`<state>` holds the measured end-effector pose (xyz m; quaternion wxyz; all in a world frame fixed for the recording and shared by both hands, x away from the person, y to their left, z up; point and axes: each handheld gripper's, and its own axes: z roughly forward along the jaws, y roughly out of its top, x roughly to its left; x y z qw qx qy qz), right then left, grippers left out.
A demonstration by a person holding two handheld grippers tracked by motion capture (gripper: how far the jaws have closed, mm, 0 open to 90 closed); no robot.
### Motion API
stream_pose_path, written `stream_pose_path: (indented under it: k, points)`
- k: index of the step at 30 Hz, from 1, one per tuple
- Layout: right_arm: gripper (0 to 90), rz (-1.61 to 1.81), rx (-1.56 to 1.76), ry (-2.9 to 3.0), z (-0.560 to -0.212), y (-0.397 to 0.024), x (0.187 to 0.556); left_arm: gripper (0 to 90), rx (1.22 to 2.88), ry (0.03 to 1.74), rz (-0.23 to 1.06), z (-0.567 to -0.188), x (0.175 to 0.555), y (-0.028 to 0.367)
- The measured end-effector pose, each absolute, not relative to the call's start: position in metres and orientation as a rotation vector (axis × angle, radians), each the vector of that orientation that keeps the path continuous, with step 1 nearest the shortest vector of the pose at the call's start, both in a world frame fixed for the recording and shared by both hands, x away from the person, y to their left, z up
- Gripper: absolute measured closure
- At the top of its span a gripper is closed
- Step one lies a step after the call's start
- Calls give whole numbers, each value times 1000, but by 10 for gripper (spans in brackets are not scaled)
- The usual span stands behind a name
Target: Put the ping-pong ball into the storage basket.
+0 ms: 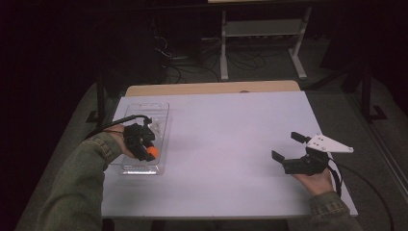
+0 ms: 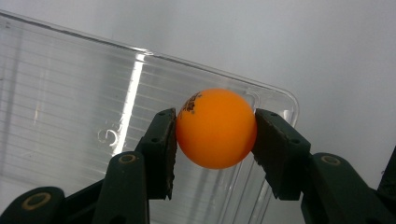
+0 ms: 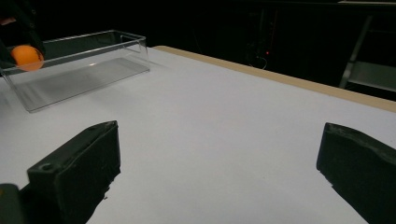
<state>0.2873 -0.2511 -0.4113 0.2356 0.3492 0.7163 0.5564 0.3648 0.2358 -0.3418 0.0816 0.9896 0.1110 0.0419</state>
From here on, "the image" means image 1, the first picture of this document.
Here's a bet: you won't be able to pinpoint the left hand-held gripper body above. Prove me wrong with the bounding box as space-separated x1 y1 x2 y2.
123 122 152 154

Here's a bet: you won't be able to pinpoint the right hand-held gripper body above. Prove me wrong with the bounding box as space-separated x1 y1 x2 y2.
282 133 355 177

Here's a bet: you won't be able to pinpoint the orange ping-pong ball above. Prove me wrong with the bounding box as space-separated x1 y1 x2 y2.
146 145 161 160

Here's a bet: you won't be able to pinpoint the clear plastic box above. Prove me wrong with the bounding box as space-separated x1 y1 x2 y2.
110 101 172 176

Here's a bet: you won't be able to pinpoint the person's left hand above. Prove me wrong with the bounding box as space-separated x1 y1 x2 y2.
104 124 139 161

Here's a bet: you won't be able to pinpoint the person's right hand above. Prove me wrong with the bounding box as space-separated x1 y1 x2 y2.
293 167 336 197

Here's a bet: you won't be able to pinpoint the black metal stand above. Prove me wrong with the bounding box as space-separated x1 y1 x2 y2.
86 72 110 127
359 62 390 123

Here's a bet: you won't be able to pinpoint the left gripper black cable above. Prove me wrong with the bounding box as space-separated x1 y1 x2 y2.
85 114 153 141

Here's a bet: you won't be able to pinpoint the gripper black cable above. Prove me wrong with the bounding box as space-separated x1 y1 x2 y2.
326 158 395 231
85 114 153 141

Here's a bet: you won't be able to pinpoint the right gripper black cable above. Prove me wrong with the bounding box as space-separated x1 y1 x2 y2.
326 158 395 231

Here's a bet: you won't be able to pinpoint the black floor cables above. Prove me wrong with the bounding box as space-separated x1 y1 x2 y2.
153 34 268 85

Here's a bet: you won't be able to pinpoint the white metal desk frame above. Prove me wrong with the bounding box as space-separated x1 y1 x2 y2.
219 6 313 82

